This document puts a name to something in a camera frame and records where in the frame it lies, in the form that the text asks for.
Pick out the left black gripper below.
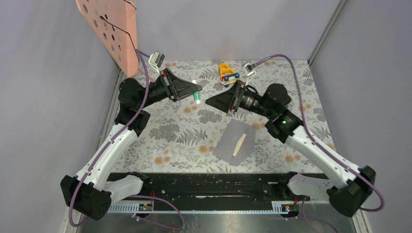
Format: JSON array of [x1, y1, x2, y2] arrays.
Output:
[[138, 67, 203, 109]]

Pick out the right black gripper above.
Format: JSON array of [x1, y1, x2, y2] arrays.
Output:
[[205, 80, 275, 118]]

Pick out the green white glue stick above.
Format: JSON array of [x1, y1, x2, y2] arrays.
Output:
[[193, 92, 201, 104]]

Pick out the beige lined letter paper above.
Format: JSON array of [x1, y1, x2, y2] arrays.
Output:
[[233, 133, 247, 157]]

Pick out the grey lavender envelope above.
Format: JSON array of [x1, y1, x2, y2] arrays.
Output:
[[212, 119, 256, 166]]

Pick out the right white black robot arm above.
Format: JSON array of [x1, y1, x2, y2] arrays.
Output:
[[206, 81, 376, 217]]

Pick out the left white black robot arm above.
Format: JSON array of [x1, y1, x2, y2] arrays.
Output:
[[60, 68, 202, 220]]

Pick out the yellow blue toy car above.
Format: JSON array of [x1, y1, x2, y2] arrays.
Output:
[[219, 63, 240, 88]]

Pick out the pink perforated music stand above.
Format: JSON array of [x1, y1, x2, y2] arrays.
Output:
[[75, 0, 139, 78]]

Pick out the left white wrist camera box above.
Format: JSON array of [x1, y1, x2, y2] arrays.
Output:
[[148, 50, 165, 73]]

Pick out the black cord on stand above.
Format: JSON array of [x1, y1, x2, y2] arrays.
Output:
[[100, 0, 140, 63]]

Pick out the white slotted cable duct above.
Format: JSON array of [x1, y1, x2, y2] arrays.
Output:
[[107, 201, 299, 216]]

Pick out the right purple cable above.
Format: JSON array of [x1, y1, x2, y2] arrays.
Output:
[[244, 54, 386, 233]]

